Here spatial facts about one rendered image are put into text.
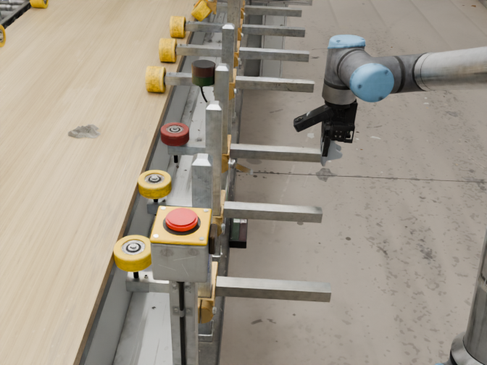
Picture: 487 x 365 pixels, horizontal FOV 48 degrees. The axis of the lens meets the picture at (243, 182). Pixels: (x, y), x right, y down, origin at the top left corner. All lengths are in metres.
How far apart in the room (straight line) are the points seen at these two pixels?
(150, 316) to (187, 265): 0.71
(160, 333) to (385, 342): 1.11
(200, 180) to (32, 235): 0.43
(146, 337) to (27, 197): 0.43
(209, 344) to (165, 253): 0.57
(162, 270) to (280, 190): 2.21
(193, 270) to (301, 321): 1.55
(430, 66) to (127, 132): 0.80
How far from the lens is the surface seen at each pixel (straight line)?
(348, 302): 2.33
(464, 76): 1.20
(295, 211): 1.35
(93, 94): 1.78
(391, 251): 2.62
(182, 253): 0.68
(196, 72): 1.39
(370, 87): 1.30
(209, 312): 1.12
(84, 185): 1.35
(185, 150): 1.56
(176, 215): 0.69
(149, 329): 1.36
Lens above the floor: 1.66
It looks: 35 degrees down
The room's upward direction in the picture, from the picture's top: 3 degrees clockwise
